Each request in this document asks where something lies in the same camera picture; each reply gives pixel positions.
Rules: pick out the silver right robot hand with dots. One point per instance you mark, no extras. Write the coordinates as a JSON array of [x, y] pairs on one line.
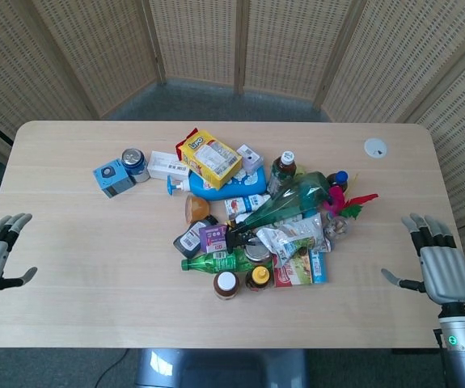
[[444, 271]]

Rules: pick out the small blue square box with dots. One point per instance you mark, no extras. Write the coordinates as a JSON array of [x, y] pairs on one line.
[[111, 175]]

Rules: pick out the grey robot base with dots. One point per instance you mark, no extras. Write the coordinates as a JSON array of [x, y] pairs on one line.
[[224, 369]]

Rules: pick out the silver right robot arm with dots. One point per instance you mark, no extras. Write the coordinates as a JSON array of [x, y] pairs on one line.
[[464, 359]]

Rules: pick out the red snack packet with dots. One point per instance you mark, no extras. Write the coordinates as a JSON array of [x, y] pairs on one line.
[[294, 275]]

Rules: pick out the long white cardboard box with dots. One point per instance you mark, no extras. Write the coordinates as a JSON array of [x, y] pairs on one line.
[[163, 165]]

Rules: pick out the purple small packet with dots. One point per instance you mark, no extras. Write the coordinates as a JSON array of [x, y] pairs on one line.
[[212, 238]]

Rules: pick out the small lavender box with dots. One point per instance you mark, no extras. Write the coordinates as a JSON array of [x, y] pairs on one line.
[[250, 157]]

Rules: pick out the clear plastic jar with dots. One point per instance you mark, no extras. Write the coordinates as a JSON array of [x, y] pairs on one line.
[[338, 227]]

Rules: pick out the colourful feather shuttlecock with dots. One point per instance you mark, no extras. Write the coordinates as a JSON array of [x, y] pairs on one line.
[[347, 206]]

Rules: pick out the dark bottle with blue cap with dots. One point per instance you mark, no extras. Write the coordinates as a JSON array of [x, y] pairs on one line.
[[340, 178]]

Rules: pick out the silver snack bag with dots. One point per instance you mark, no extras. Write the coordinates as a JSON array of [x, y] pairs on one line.
[[297, 236]]

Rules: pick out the large clear green bottle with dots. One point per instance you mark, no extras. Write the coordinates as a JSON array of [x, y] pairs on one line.
[[297, 196]]

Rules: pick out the blue drink can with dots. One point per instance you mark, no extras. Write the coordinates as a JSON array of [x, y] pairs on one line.
[[133, 161]]

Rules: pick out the honey bottle yellow cap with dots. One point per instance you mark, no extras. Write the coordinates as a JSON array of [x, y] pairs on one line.
[[258, 279]]

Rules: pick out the glass jar with metal lid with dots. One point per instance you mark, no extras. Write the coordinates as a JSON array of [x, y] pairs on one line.
[[256, 254]]

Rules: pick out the tea bottle with white cap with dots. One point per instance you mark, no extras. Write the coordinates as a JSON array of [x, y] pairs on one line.
[[281, 171]]

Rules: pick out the dark grey pouch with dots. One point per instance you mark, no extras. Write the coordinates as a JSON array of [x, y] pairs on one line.
[[187, 242]]

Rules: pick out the small white milk carton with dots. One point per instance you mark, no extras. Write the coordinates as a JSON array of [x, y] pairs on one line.
[[242, 204]]

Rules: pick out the orange jelly cup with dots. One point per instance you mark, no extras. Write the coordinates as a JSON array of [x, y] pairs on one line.
[[197, 207]]

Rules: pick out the brown drink bottle white cap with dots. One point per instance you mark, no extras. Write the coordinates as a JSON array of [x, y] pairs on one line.
[[226, 284]]

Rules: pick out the blue pump lotion bottle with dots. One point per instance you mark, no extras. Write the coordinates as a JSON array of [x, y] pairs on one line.
[[240, 186]]

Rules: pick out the small green soda bottle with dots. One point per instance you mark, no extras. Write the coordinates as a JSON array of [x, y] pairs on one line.
[[216, 262]]

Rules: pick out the wicker folding screen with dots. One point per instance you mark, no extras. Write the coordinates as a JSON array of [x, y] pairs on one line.
[[94, 52]]

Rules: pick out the yellow snack bag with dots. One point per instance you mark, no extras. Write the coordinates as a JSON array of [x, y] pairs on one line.
[[212, 159]]

